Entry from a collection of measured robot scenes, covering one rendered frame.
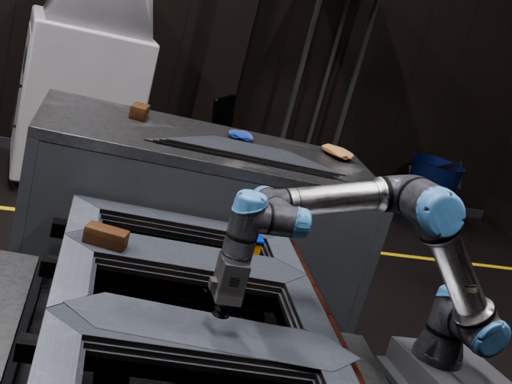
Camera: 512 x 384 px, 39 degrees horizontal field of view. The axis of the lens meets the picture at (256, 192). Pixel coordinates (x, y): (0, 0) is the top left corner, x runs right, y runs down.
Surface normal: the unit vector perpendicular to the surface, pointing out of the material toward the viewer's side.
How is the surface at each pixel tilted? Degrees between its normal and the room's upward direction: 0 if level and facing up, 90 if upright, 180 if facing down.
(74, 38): 90
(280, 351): 0
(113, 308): 0
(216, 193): 90
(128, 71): 90
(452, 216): 80
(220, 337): 0
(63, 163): 90
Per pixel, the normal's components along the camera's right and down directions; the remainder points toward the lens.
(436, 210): 0.26, 0.19
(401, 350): -0.92, -0.13
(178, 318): 0.25, -0.92
